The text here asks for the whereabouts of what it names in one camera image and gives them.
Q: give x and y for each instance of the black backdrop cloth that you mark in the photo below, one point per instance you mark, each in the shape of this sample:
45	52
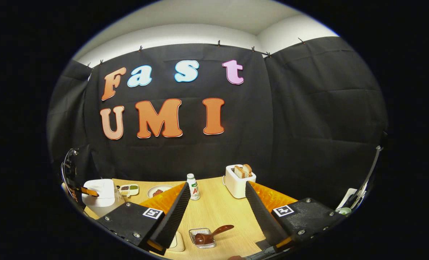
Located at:
290	126

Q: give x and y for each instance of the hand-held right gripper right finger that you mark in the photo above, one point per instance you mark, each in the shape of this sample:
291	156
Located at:
263	216

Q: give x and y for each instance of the red meat piece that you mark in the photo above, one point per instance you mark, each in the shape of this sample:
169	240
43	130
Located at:
157	193

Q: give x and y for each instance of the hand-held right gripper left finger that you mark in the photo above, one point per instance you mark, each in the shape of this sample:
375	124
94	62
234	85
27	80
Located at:
171	220

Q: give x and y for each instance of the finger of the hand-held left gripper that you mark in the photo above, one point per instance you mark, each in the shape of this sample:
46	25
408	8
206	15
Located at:
90	192

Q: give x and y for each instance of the brown wooden spoon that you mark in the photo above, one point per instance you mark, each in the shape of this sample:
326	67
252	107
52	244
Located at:
207	237

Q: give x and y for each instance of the grey slanted pole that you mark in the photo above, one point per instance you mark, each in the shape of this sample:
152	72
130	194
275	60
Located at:
368	173

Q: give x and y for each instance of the clear container of rice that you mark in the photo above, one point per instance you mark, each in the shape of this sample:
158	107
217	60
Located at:
178	243

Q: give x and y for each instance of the small white seasoning dish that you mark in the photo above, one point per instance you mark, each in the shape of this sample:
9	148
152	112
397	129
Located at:
129	190

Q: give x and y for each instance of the white flat panel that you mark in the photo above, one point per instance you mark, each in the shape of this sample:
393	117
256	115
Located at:
346	198

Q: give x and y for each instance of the toast bread slice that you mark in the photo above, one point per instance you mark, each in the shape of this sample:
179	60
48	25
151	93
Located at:
247	169
239	172

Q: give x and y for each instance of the white drink bottle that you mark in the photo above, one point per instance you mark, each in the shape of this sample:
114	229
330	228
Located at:
193	187

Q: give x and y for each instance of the white rice cooker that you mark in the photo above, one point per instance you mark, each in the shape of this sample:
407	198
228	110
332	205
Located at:
102	196

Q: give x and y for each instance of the white round plate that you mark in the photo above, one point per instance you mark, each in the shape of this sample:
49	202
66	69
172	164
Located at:
155	189

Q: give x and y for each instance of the white toaster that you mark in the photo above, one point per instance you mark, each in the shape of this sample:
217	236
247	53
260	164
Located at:
238	186

